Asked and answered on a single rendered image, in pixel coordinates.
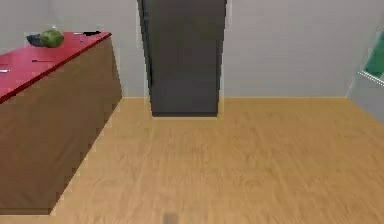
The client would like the black bowl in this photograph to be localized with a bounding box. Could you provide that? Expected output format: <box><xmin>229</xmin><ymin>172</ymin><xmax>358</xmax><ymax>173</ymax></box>
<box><xmin>26</xmin><ymin>34</ymin><xmax>46</xmax><ymax>48</ymax></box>

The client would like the green lettuce head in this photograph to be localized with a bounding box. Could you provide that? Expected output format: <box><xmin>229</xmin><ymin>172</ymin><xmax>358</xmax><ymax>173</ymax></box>
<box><xmin>39</xmin><ymin>28</ymin><xmax>65</xmax><ymax>49</ymax></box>

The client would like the dark grey fridge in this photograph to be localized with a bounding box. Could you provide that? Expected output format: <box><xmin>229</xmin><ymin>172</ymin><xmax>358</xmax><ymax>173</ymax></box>
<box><xmin>137</xmin><ymin>0</ymin><xmax>228</xmax><ymax>118</ymax></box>

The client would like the black knife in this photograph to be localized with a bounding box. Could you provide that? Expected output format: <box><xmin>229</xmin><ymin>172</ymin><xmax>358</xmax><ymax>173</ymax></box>
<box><xmin>73</xmin><ymin>30</ymin><xmax>102</xmax><ymax>37</ymax></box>

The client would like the brown counter with red top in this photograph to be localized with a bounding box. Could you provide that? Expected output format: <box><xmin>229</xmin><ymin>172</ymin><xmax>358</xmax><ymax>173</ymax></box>
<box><xmin>0</xmin><ymin>31</ymin><xmax>124</xmax><ymax>216</ymax></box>

